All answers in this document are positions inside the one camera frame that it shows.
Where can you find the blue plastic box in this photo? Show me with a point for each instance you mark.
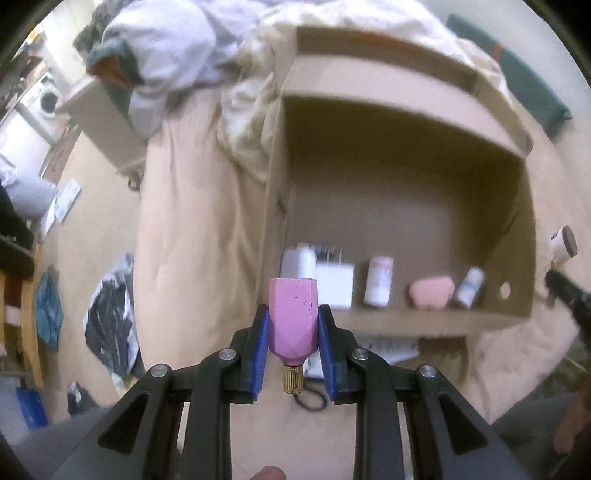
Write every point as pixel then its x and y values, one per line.
pixel 32 406

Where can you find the wooden chair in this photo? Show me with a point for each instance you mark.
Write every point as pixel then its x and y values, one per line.
pixel 30 323

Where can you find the person's grey trousers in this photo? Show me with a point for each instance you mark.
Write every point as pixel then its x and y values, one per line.
pixel 531 429

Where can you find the cream printed duvet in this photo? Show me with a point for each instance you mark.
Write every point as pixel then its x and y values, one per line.
pixel 249 106

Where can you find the grey white charger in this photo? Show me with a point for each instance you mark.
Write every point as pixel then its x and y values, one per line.
pixel 295 265

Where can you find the white jar brown lid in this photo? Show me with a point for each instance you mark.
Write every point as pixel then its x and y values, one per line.
pixel 561 249

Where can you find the papers on floor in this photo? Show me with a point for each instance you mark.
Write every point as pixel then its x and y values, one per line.
pixel 67 198

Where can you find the cardboard box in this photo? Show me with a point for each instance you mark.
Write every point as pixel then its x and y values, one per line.
pixel 392 194

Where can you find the light blue duvet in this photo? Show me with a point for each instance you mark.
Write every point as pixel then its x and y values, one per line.
pixel 171 46

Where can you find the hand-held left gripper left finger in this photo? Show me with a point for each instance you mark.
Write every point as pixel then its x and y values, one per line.
pixel 258 350

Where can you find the black clothing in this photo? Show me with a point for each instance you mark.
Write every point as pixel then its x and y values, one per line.
pixel 14 230

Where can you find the white bedside cabinet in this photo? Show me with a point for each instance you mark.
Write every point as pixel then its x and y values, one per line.
pixel 101 124

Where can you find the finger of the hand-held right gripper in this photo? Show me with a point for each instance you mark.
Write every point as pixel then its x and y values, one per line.
pixel 568 290

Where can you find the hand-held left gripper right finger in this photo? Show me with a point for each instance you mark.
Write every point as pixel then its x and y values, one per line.
pixel 328 355

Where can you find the white kitchen cabinet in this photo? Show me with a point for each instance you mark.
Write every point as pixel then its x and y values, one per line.
pixel 18 138

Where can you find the person's left hand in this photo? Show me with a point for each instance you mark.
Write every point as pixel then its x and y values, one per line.
pixel 267 474

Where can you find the white plug charger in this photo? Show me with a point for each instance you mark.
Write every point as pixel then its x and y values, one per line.
pixel 334 286

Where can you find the white washing machine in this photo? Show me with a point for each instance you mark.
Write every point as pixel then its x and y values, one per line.
pixel 46 101

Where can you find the pink bottle gold cap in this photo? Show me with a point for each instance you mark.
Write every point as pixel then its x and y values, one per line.
pixel 293 318

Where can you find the dark furry blanket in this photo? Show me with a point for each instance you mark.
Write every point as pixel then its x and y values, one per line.
pixel 94 27

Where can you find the teal headboard cushion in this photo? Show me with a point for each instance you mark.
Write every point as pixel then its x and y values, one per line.
pixel 531 78

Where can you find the white bottle pink label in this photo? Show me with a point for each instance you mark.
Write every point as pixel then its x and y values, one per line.
pixel 378 281

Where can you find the light blue stuffed bag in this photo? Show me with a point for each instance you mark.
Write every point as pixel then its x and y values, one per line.
pixel 32 194

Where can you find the teal and orange garment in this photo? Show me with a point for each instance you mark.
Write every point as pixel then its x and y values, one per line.
pixel 106 53

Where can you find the teal cloth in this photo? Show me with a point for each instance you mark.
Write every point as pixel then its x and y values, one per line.
pixel 48 314

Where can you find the small white bottle blue label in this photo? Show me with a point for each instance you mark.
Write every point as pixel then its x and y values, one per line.
pixel 468 286

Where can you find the black plastic bag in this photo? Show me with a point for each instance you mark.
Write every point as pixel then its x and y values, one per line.
pixel 111 323

